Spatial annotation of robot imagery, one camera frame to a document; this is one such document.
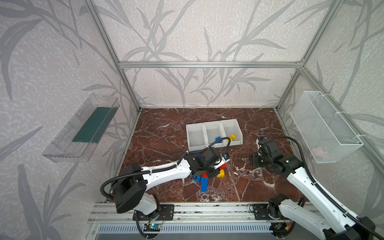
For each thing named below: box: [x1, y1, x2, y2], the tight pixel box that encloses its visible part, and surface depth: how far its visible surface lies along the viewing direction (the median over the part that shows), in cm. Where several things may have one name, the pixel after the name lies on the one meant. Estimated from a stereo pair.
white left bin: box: [186, 123, 208, 152], surface depth 103 cm
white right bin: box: [220, 119, 243, 146], surface depth 103 cm
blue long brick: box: [200, 177, 209, 193], surface depth 84 cm
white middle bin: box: [202, 121, 227, 148], surface depth 104 cm
